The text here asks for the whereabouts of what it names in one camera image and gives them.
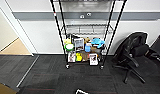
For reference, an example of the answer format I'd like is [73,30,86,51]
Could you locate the white box with dark picture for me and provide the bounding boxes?
[88,53,100,67]

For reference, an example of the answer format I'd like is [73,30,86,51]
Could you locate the white box with red print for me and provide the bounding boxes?
[67,51,77,64]

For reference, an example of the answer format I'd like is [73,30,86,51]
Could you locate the black wire shelf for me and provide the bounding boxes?
[49,0,127,70]

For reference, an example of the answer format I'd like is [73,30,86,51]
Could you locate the black and white printed box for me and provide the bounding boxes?
[73,37,85,52]

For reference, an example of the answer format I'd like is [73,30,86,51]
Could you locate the pale yellow packet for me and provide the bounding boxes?
[64,38,73,45]

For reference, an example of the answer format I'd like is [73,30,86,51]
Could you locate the black office chair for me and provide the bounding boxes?
[112,31,160,84]

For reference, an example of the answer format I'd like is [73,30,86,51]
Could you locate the dark brown paper bag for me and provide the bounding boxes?
[81,51,91,63]

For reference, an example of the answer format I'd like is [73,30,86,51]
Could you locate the wooden panel with grey edge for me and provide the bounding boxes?
[0,80,17,94]

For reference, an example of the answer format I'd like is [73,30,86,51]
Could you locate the blue bottle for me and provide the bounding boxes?
[84,42,92,53]

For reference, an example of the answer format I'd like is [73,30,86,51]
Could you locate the small yellow toy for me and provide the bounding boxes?
[75,52,83,63]

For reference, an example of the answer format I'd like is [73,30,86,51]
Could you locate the grey wall outlet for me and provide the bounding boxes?
[79,14,86,19]
[86,12,93,17]

